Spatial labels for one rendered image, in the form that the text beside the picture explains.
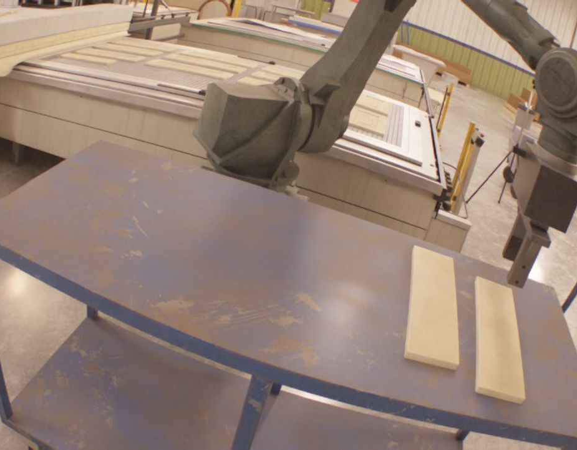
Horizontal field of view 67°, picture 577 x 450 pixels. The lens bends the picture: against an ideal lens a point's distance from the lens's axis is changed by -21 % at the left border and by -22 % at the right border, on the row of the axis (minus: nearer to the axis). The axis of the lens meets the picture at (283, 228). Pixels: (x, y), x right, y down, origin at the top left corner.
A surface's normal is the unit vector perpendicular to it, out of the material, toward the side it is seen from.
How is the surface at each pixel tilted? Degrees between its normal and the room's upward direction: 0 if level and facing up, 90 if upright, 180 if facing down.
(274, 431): 0
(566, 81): 90
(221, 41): 90
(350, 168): 90
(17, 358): 0
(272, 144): 90
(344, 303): 0
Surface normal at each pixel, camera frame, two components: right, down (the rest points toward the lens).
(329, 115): 0.41, 0.59
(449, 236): -0.24, 0.40
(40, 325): 0.23, -0.86
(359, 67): 0.32, 0.78
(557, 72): -0.87, 0.03
